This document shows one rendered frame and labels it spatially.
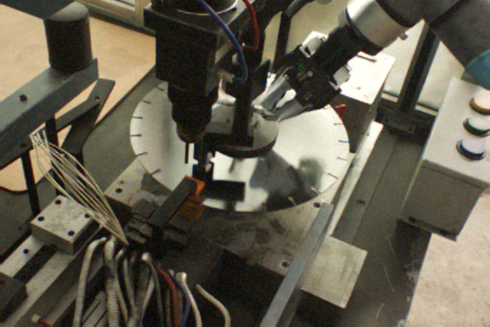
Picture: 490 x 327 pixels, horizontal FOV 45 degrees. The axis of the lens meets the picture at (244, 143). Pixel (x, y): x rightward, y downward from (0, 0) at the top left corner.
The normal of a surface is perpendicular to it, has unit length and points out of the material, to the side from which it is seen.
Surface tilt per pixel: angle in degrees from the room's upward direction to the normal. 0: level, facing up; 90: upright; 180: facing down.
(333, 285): 0
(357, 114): 90
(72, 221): 0
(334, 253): 0
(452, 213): 90
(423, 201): 90
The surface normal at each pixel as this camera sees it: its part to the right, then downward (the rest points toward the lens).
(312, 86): -0.45, 0.39
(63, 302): 0.11, -0.74
